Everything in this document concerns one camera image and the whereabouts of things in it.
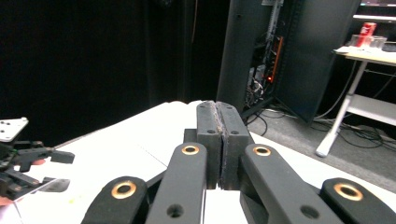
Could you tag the dark curtain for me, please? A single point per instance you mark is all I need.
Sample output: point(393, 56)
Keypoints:
point(93, 56)

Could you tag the grey wall shelf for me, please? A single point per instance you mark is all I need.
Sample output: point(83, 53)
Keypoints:
point(373, 18)

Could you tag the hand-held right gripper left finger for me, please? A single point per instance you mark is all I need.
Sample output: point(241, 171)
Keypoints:
point(209, 146)

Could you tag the orange power strip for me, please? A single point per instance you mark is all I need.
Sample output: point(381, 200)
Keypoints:
point(275, 59)

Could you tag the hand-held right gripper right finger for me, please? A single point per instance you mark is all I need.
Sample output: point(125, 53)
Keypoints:
point(234, 149)

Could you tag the white-legged wooden side table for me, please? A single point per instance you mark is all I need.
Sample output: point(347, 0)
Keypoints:
point(348, 105)

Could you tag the red drink can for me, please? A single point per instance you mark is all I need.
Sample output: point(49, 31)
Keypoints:
point(367, 32)

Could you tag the black server cabinet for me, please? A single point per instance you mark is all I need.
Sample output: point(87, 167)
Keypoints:
point(311, 56)

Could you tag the clear plastic container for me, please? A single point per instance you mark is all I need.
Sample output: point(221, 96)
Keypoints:
point(373, 42)

